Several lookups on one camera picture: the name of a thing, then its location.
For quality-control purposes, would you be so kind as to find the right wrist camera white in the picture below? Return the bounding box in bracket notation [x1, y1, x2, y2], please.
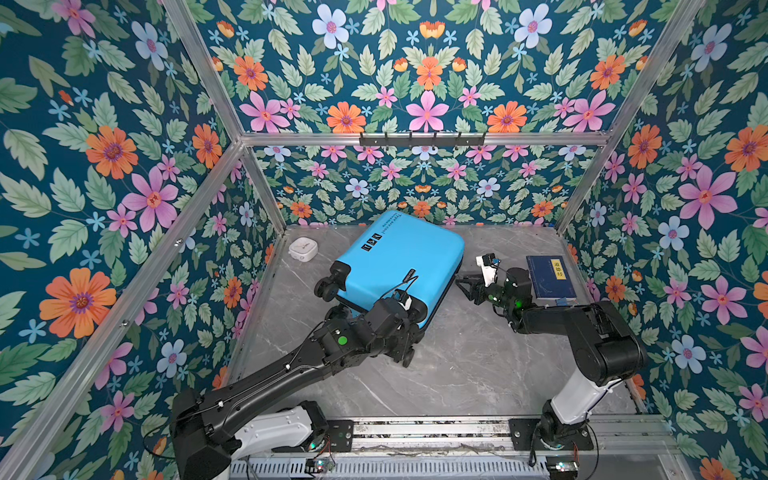
[476, 253, 500, 287]

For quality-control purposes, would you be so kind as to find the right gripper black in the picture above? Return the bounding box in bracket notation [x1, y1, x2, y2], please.
[457, 272, 516, 313]

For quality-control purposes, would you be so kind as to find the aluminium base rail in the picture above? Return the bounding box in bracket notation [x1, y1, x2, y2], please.
[347, 414, 681, 455]

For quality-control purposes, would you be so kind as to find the black coat hook rail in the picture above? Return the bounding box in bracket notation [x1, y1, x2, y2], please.
[358, 132, 486, 148]

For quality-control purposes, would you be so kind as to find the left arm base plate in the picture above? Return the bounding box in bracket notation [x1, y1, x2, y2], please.
[310, 419, 355, 453]

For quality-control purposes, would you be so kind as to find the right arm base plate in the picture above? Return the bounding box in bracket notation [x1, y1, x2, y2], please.
[508, 417, 595, 451]

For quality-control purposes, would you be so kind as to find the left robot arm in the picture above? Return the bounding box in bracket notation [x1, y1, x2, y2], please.
[170, 290, 428, 479]

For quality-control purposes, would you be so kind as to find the white round device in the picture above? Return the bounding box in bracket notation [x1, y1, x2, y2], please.
[288, 237, 319, 263]

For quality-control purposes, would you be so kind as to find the blue suitcase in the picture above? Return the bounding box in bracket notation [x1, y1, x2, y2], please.
[314, 211, 465, 355]

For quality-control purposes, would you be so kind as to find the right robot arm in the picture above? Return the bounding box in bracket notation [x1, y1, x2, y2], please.
[455, 267, 648, 450]

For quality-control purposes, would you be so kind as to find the dark blue book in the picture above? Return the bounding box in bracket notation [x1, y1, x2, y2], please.
[526, 255, 577, 300]

